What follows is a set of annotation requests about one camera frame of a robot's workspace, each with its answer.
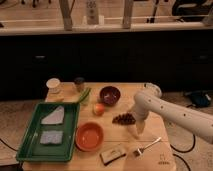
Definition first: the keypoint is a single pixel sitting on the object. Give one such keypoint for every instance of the silver fork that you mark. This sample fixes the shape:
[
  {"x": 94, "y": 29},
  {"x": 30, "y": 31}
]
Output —
[{"x": 140, "y": 151}]

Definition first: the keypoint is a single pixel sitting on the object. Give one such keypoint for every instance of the black cabinet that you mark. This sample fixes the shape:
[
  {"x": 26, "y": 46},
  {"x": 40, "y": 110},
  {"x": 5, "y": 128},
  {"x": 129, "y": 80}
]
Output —
[{"x": 173, "y": 60}]

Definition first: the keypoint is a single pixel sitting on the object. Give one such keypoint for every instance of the red-yellow apple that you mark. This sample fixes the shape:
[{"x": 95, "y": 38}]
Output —
[{"x": 98, "y": 109}]

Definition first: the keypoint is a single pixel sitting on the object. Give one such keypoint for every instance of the red-orange bowl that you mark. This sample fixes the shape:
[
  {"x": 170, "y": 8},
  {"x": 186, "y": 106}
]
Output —
[{"x": 89, "y": 136}]

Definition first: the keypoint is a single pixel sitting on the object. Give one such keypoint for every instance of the green plastic tray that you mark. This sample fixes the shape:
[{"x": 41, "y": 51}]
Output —
[{"x": 31, "y": 150}]

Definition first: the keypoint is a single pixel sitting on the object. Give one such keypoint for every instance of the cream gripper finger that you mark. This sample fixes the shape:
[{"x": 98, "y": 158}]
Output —
[{"x": 140, "y": 126}]

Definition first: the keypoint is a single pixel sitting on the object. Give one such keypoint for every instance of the green vegetable stalk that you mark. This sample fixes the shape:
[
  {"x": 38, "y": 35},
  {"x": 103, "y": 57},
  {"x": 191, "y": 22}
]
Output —
[{"x": 84, "y": 95}]

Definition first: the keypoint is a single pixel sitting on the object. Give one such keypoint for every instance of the dark grape bunch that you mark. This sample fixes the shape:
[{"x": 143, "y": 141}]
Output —
[{"x": 124, "y": 119}]

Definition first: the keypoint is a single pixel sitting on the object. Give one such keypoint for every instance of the blue rectangular sponge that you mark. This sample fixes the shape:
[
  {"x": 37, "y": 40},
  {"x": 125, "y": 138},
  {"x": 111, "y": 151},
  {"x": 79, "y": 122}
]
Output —
[{"x": 51, "y": 137}]

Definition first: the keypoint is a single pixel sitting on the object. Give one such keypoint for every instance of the dark lidded spice jar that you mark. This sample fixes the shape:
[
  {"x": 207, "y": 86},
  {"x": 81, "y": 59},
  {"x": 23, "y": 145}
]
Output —
[{"x": 79, "y": 83}]

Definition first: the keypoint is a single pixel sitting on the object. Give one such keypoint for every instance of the dark purple bowl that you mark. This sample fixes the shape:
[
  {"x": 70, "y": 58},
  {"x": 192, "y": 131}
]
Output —
[{"x": 109, "y": 95}]

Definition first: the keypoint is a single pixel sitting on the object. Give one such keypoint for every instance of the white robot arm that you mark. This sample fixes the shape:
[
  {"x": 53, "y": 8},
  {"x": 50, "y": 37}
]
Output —
[{"x": 148, "y": 99}]

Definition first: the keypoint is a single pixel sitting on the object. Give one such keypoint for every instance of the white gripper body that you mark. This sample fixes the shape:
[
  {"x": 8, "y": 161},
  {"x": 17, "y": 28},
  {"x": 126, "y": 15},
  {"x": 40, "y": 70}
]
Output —
[{"x": 139, "y": 113}]

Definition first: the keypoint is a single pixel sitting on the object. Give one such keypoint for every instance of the white remote-like device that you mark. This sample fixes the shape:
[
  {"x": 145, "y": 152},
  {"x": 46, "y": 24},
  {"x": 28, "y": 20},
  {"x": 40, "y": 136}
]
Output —
[{"x": 92, "y": 12}]

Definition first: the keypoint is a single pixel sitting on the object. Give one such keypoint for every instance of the wooden block brush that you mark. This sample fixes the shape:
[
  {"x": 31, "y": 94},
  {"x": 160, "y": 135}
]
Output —
[{"x": 112, "y": 154}]

